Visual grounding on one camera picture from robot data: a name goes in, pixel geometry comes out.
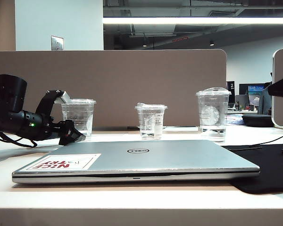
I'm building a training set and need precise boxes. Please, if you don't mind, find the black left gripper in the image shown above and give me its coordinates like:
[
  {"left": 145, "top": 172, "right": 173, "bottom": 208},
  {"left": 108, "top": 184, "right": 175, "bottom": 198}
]
[{"left": 37, "top": 115, "right": 87, "bottom": 146}]

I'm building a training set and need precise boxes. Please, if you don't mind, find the wide clear plastic cup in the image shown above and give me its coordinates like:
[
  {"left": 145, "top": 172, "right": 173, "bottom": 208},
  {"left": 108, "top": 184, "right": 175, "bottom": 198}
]
[{"left": 61, "top": 98, "right": 97, "bottom": 141}]

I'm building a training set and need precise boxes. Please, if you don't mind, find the small clear cup with label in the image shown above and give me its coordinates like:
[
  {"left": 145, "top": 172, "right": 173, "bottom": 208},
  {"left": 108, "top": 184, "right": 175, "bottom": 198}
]
[{"left": 134, "top": 102, "right": 168, "bottom": 140}]

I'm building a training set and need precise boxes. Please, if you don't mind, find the silver Dell laptop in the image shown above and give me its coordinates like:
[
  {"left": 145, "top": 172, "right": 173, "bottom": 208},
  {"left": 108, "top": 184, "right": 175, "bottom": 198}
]
[{"left": 11, "top": 139, "right": 260, "bottom": 184}]

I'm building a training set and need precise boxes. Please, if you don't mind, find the tall clear plastic cup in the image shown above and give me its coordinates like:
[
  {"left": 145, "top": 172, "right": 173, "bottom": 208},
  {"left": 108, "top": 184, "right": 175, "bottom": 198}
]
[{"left": 195, "top": 87, "right": 232, "bottom": 143}]

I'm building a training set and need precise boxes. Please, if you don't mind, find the long brown desk divider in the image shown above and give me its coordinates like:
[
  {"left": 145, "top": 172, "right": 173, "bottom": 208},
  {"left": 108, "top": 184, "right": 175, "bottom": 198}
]
[{"left": 0, "top": 48, "right": 227, "bottom": 129}]

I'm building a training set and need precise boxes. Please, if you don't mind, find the black sign with number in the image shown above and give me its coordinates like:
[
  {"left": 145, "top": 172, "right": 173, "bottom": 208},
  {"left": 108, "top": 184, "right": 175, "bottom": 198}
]
[{"left": 226, "top": 81, "right": 236, "bottom": 104}]

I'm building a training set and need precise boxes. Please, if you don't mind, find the white ceiling light strip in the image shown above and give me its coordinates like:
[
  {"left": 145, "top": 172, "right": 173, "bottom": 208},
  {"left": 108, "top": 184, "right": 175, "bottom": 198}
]
[{"left": 103, "top": 17, "right": 283, "bottom": 24}]

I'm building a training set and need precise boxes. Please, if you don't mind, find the black round pouch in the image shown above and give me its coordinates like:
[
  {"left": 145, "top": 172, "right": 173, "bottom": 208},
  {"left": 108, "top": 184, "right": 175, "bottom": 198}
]
[{"left": 241, "top": 113, "right": 273, "bottom": 128}]

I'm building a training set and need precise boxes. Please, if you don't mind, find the lit computer monitor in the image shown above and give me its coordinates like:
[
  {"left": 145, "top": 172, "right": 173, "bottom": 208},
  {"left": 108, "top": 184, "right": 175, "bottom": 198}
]
[{"left": 247, "top": 84, "right": 266, "bottom": 106}]

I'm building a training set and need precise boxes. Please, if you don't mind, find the person in grey jacket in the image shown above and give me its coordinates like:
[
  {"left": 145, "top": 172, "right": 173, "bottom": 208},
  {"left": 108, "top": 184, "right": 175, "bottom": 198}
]
[{"left": 258, "top": 89, "right": 273, "bottom": 115}]

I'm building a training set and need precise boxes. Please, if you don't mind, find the black mouse pad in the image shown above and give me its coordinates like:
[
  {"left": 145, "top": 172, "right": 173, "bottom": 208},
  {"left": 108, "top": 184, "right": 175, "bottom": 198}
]
[{"left": 223, "top": 143, "right": 283, "bottom": 195}]

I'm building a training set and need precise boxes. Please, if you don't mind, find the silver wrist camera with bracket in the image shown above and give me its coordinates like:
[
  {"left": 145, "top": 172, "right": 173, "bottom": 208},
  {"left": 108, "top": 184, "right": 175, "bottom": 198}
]
[{"left": 35, "top": 90, "right": 73, "bottom": 118}]

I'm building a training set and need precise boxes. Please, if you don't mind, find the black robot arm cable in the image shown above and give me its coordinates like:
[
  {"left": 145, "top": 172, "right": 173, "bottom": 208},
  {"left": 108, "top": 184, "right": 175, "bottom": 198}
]
[{"left": 0, "top": 130, "right": 38, "bottom": 149}]

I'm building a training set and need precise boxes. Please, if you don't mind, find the metal wall plate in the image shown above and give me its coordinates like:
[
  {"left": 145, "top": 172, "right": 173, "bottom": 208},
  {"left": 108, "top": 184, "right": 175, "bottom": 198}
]
[{"left": 50, "top": 35, "right": 64, "bottom": 51}]

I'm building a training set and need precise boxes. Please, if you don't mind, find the thin black cable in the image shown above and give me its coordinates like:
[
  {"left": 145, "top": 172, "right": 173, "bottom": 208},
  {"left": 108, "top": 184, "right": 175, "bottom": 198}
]
[{"left": 249, "top": 135, "right": 283, "bottom": 149}]

